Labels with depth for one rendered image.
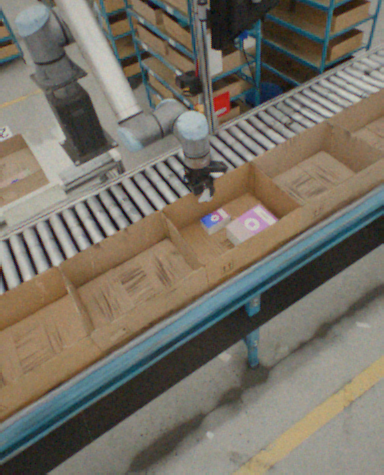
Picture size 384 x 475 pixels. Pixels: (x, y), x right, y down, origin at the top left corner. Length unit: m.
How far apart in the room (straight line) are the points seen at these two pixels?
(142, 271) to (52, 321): 0.34
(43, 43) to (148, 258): 1.02
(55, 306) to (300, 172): 1.09
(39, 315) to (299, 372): 1.31
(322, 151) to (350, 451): 1.33
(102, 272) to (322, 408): 1.26
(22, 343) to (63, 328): 0.14
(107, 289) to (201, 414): 0.95
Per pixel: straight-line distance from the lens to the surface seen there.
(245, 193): 1.56
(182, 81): 1.88
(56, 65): 1.91
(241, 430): 2.07
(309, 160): 1.70
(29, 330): 1.44
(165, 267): 1.38
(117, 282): 1.39
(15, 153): 2.37
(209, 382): 2.12
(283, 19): 3.19
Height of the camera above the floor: 2.03
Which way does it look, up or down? 50 degrees down
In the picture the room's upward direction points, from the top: 12 degrees counter-clockwise
